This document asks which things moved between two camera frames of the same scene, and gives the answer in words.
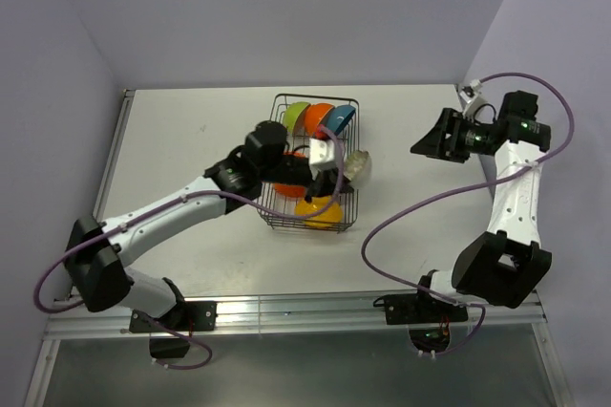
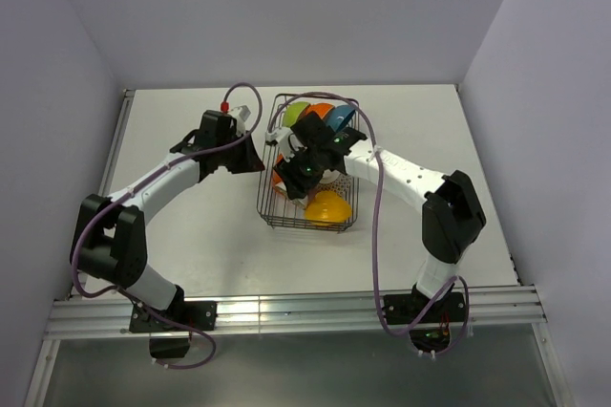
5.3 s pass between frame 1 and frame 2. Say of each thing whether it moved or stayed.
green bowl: stayed
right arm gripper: moved
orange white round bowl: stayed
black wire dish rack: stayed
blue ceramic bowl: stayed
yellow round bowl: moved
